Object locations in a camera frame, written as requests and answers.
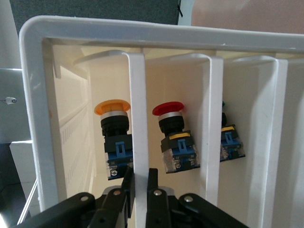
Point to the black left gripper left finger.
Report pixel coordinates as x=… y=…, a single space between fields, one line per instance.
x=114 y=209

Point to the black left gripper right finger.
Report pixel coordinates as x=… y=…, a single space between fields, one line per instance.
x=156 y=209

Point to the orange mushroom push button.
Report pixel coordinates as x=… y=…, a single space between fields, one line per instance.
x=115 y=128

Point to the red mushroom push button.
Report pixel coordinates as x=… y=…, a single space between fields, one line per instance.
x=174 y=128

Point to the green push button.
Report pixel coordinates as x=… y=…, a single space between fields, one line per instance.
x=229 y=142

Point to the white drawer cabinet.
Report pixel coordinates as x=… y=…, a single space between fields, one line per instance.
x=31 y=95

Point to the brown table cover sheet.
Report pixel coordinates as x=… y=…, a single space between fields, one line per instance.
x=237 y=14

